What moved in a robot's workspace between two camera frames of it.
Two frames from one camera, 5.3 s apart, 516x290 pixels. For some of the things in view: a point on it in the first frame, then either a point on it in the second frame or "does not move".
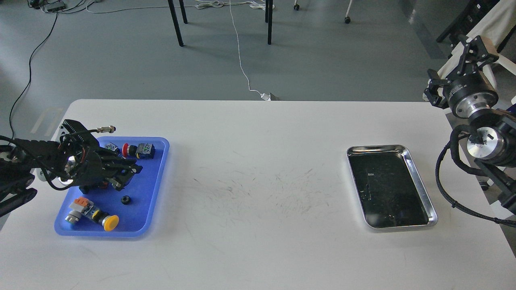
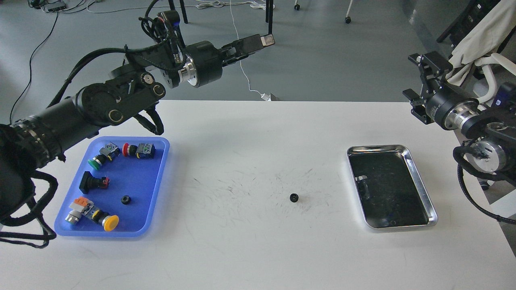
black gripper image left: (96, 167) -> (204, 62)
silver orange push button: (81, 205) does not move
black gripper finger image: (476, 54) -> (432, 64)
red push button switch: (146, 150) does not move
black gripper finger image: (432, 92) -> (418, 103)
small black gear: (125, 199) does not move
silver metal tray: (392, 192) does not move
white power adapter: (266, 97) does not move
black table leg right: (269, 10) does not move
